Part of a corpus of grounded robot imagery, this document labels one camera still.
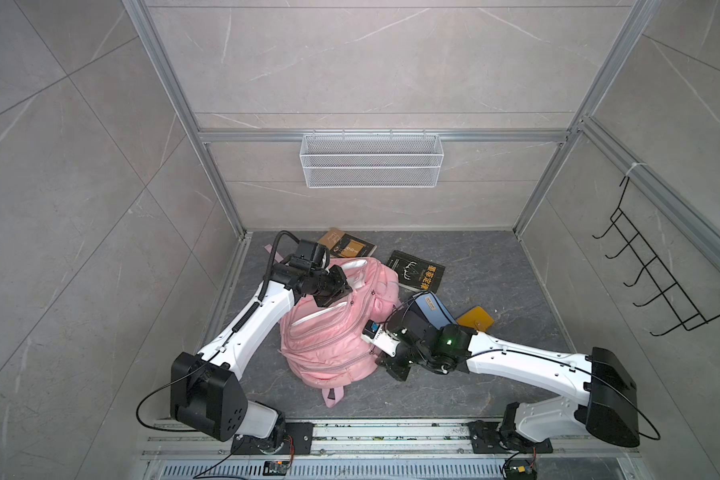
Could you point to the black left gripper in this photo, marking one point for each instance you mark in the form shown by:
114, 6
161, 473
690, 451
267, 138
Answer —
341, 286

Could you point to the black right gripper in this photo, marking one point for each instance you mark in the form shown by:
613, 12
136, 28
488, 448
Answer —
389, 365

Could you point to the pink school backpack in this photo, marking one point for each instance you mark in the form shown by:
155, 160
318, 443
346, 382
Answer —
323, 345

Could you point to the black book yellow lettering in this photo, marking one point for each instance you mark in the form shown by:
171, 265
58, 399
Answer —
414, 273

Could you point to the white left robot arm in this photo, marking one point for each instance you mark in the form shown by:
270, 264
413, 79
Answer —
205, 390

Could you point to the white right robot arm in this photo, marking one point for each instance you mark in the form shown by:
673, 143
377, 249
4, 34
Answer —
592, 393

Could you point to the brown and black book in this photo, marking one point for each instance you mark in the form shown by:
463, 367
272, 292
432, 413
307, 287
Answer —
344, 245

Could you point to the blue pencil case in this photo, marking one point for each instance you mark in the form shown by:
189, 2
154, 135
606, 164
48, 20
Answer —
429, 307

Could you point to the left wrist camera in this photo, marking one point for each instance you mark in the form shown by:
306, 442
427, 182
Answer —
310, 255

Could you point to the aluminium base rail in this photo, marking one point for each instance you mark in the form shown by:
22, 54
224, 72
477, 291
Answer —
343, 438

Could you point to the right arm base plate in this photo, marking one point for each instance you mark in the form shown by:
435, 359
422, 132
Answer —
493, 438

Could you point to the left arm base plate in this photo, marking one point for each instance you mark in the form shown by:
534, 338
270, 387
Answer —
287, 437

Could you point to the white wire mesh basket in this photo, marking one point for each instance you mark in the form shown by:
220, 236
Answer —
371, 160

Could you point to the black wire hook rack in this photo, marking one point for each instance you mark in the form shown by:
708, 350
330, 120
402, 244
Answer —
685, 312

